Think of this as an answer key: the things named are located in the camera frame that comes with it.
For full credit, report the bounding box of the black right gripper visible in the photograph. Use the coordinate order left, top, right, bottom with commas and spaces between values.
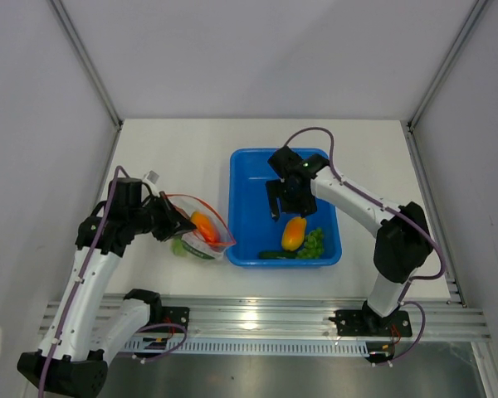
266, 178, 317, 221

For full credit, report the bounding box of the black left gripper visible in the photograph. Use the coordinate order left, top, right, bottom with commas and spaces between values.
129, 191, 196, 242

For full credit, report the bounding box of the yellow orange mango toy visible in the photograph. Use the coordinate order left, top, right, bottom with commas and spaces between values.
281, 216, 307, 251

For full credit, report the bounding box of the clear zip top bag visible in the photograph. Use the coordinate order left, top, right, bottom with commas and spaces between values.
167, 194, 237, 261

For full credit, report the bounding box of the dark green cucumber toy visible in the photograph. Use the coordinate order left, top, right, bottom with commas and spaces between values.
258, 250, 297, 260

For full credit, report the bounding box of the green grapes toy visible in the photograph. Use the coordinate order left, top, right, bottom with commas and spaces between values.
296, 228, 325, 260

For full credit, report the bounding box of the white cauliflower toy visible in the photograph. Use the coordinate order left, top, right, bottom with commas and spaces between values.
171, 238, 190, 257

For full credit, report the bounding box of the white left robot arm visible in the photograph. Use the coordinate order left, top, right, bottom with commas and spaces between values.
17, 176, 196, 397

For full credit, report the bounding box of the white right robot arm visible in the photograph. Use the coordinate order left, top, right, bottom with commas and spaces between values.
266, 146, 434, 335

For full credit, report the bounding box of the blue plastic bin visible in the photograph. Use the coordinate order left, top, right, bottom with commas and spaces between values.
227, 148, 342, 269

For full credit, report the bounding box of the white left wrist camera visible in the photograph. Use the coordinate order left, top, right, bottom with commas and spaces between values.
142, 170, 160, 197

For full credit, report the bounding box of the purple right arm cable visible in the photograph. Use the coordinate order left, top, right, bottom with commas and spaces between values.
282, 126, 447, 299

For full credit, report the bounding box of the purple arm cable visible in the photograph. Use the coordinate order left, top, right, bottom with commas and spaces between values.
282, 126, 447, 299
36, 165, 129, 398

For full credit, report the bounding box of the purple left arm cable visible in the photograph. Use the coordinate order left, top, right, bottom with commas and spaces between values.
36, 165, 129, 398

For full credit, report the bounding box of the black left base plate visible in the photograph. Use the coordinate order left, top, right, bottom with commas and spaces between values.
161, 306, 190, 334

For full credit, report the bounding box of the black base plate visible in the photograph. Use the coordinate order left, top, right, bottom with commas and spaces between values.
328, 308, 413, 337
161, 306, 190, 334

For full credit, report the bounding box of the white slotted cable duct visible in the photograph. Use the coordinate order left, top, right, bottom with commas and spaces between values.
120, 337, 369, 357

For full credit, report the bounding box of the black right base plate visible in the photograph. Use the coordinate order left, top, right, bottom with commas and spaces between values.
328, 308, 413, 337

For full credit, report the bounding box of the aluminium mounting rail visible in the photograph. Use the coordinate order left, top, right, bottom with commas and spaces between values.
39, 294, 491, 342

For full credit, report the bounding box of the left aluminium frame post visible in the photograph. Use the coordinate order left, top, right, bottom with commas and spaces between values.
47, 0, 123, 129

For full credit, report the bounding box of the aluminium frame post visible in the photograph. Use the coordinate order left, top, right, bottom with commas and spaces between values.
47, 0, 123, 129
407, 0, 492, 133

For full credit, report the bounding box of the right aluminium frame post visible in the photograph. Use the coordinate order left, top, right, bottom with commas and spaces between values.
407, 0, 492, 133

